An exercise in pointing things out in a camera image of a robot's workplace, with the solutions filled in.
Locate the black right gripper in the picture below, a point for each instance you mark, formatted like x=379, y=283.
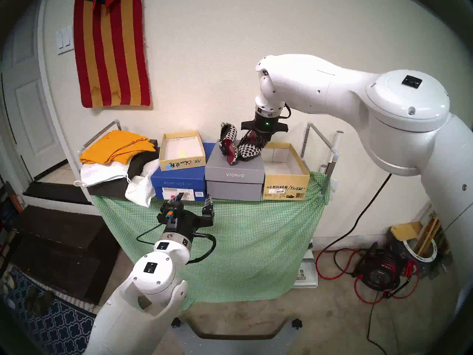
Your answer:
x=266, y=124

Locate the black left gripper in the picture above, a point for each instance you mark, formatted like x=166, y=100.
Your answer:
x=188, y=223

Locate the houndstooth slingback heel shoe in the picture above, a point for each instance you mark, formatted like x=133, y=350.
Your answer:
x=229, y=151
x=247, y=152

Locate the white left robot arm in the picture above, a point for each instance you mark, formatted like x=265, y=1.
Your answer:
x=155, y=273

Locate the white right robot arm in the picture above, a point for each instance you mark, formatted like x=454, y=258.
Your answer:
x=332, y=84

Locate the blue Stuart Weitzman shoe box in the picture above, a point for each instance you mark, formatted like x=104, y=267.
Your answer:
x=177, y=182

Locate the grey Vionic shoe box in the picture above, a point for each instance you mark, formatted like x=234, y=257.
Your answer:
x=236, y=188

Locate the tan open shoe box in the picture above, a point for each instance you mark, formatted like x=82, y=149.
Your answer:
x=284, y=189

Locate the small open cardboard box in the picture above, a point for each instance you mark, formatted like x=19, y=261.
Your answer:
x=181, y=147

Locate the white plastic box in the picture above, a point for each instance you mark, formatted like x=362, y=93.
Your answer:
x=308, y=269

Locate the white crumpled cloth bag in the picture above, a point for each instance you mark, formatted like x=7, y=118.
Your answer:
x=138, y=189

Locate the black folded cloth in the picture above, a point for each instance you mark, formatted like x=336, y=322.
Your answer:
x=142, y=162

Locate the green checked table cloth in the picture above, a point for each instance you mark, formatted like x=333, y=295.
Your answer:
x=251, y=247

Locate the white pole grey cap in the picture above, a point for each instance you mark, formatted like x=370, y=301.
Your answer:
x=337, y=143

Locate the orange folded cloth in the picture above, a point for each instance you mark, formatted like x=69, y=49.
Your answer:
x=114, y=145

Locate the black base knob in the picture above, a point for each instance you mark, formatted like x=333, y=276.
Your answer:
x=296, y=323
x=176, y=323

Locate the dark wooden step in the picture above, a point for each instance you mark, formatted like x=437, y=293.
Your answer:
x=63, y=254

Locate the red yellow striped flag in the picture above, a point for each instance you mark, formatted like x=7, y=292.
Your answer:
x=111, y=54

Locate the dark brown slipper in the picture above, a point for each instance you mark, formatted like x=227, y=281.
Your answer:
x=31, y=300
x=47, y=302

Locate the blue patterned rug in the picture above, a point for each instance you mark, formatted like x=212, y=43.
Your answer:
x=55, y=328

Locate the bundle of wooden sticks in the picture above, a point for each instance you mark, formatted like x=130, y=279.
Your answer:
x=430, y=228

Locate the white panel door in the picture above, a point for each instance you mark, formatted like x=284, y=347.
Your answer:
x=29, y=106

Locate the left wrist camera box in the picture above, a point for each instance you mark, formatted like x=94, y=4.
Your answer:
x=172, y=213

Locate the grey metal rack rail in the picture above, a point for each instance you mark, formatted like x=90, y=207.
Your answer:
x=304, y=139
x=101, y=132

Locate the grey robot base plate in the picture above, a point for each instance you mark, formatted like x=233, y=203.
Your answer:
x=236, y=347

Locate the white light switch plate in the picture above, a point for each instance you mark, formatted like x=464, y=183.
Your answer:
x=64, y=40

